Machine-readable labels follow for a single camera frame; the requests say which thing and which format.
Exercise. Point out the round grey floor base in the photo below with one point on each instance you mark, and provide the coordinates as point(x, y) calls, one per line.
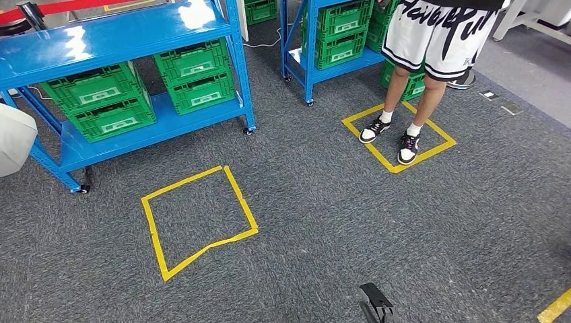
point(466, 82)

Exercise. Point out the blue metal shelf rack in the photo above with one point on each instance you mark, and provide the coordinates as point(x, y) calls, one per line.
point(330, 73)
point(111, 40)

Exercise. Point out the white workbench frame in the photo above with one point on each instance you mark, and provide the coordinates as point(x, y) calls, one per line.
point(507, 20)

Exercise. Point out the floor socket plate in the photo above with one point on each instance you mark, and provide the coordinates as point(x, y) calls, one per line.
point(490, 95)
point(511, 108)

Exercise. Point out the white curved panel part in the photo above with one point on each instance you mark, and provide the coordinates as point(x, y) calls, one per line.
point(15, 138)

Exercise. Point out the black barrier stanchion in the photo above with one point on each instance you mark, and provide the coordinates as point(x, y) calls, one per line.
point(31, 15)

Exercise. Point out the red barrier belt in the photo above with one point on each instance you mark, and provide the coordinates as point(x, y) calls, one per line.
point(67, 6)

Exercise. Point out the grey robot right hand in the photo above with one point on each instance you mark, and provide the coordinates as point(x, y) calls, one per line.
point(377, 301)

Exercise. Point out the person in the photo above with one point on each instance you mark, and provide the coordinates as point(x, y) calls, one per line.
point(437, 40)

